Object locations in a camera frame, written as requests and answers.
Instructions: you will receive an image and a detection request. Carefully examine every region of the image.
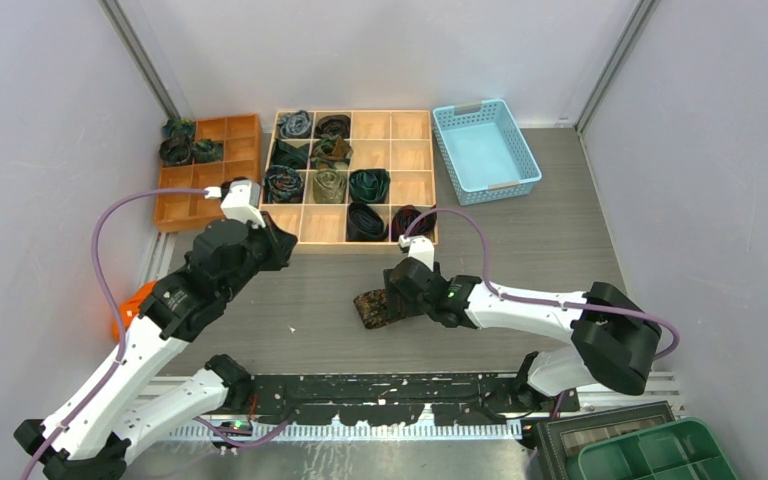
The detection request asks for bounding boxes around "dark patterned rolled tie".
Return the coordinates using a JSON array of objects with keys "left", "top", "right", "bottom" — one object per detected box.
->
[{"left": 158, "top": 135, "right": 192, "bottom": 168}]

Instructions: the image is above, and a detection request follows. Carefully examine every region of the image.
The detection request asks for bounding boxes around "light wooden grid tray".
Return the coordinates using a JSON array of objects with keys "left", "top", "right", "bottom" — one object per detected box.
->
[{"left": 260, "top": 109, "right": 437, "bottom": 254}]

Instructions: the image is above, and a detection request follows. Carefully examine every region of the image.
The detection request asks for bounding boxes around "dark brown rolled tie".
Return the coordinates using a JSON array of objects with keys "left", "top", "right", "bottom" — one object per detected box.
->
[{"left": 314, "top": 114, "right": 351, "bottom": 139}]

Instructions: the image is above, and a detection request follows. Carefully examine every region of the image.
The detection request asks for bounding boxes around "orange cloth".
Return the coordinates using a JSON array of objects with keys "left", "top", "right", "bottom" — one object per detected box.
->
[{"left": 118, "top": 281, "right": 157, "bottom": 329}]

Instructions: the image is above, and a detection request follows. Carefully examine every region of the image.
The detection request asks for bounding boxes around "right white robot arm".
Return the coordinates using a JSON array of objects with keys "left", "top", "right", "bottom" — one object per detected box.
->
[{"left": 383, "top": 237, "right": 662, "bottom": 411}]

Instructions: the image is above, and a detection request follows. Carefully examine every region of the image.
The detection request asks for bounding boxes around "black key pattern tie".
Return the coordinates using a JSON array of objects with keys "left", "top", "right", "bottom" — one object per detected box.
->
[{"left": 353, "top": 289, "right": 401, "bottom": 330}]

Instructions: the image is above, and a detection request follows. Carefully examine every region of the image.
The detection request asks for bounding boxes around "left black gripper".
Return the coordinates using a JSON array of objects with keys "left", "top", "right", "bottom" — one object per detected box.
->
[{"left": 220, "top": 210, "right": 297, "bottom": 302}]

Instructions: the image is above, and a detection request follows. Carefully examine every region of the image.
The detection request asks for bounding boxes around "dark framed box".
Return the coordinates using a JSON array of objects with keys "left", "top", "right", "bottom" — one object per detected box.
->
[{"left": 526, "top": 401, "right": 677, "bottom": 479}]

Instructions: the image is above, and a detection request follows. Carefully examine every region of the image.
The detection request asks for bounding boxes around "green brown patterned rolled tie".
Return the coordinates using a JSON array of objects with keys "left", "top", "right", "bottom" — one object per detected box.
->
[{"left": 310, "top": 135, "right": 353, "bottom": 170}]

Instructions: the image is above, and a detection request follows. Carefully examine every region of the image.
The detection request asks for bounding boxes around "light blue plastic basket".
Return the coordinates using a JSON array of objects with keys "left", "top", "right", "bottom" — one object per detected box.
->
[{"left": 431, "top": 98, "right": 543, "bottom": 206}]

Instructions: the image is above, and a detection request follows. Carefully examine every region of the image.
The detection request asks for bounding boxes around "aluminium rail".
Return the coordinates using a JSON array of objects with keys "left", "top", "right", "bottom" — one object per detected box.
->
[{"left": 102, "top": 370, "right": 687, "bottom": 444}]

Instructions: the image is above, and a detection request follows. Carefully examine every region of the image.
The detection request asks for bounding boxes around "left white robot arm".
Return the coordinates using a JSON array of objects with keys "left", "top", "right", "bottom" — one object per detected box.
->
[{"left": 14, "top": 177, "right": 297, "bottom": 479}]

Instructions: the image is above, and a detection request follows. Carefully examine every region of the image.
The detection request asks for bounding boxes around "red blue striped rolled tie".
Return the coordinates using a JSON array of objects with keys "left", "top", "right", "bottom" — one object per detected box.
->
[{"left": 391, "top": 204, "right": 438, "bottom": 244}]

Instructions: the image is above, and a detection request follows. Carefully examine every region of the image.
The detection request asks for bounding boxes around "dark green rolled tie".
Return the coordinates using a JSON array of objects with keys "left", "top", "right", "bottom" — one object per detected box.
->
[{"left": 348, "top": 168, "right": 391, "bottom": 204}]

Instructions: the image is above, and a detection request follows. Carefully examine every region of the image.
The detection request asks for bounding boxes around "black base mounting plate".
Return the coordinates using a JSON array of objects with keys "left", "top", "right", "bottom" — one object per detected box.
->
[{"left": 211, "top": 373, "right": 554, "bottom": 427}]

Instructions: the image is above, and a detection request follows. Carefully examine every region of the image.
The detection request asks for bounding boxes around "green plastic organizer box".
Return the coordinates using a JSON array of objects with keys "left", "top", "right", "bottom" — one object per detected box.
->
[{"left": 566, "top": 417, "right": 738, "bottom": 480}]

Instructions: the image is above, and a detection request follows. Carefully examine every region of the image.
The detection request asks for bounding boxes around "dark teal rolled tie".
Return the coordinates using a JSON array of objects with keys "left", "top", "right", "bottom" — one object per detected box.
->
[{"left": 269, "top": 139, "right": 310, "bottom": 170}]

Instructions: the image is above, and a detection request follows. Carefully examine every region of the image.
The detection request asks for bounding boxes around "olive rolled tie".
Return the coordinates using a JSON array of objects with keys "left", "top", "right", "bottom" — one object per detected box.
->
[{"left": 311, "top": 169, "right": 348, "bottom": 204}]

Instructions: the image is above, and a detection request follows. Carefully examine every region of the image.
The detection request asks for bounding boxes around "grey blue rolled tie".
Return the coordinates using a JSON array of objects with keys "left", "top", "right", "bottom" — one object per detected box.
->
[{"left": 276, "top": 110, "right": 313, "bottom": 139}]

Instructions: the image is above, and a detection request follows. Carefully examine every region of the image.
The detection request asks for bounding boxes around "orange wooden grid tray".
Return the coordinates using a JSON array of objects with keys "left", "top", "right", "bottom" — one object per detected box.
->
[{"left": 153, "top": 114, "right": 263, "bottom": 233}]

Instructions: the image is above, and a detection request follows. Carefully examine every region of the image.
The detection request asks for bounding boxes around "teal rolled tie corner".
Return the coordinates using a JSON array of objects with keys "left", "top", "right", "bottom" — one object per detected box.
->
[{"left": 161, "top": 117, "right": 196, "bottom": 140}]

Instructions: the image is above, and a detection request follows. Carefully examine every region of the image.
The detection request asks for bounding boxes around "dark navy rolled tie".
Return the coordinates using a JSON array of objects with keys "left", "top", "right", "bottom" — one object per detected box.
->
[{"left": 346, "top": 202, "right": 388, "bottom": 242}]

